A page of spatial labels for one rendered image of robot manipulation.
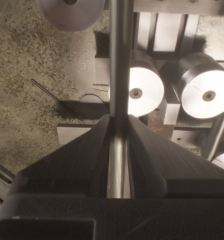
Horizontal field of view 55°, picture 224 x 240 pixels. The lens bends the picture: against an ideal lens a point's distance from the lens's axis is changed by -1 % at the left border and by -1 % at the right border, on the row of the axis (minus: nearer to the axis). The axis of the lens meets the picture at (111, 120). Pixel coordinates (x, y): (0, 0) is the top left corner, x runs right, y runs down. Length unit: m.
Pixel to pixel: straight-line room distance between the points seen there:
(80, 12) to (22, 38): 0.13
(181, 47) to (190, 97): 0.07
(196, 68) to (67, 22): 0.12
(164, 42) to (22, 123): 0.24
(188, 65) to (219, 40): 0.09
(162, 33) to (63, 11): 0.11
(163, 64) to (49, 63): 0.14
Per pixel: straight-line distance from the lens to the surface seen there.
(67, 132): 0.29
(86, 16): 0.17
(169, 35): 0.25
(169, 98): 0.20
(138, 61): 0.20
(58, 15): 0.18
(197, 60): 0.23
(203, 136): 0.30
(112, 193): 0.16
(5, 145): 0.40
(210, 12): 0.24
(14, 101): 0.34
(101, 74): 0.24
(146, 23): 0.24
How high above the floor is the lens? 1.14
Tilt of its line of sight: 54 degrees down
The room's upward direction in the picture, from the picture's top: 179 degrees counter-clockwise
